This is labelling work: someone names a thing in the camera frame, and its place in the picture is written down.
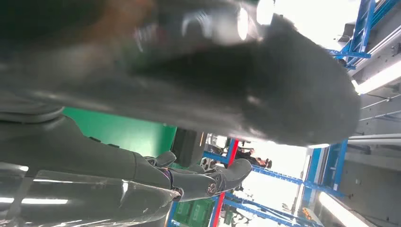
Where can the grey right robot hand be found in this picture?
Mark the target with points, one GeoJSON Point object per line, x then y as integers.
{"type": "Point", "coordinates": [94, 175]}

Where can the green plastic crate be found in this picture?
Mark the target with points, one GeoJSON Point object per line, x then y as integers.
{"type": "Point", "coordinates": [194, 213]}

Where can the blue and red storage rack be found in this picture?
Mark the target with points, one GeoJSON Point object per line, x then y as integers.
{"type": "Point", "coordinates": [233, 152]}

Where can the person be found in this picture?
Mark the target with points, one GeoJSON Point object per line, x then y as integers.
{"type": "Point", "coordinates": [250, 159]}

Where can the ceiling light strip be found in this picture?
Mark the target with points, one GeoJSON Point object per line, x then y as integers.
{"type": "Point", "coordinates": [379, 78]}
{"type": "Point", "coordinates": [341, 211]}

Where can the blue overhead steel frame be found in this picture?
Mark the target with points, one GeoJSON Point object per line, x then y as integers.
{"type": "Point", "coordinates": [363, 25]}

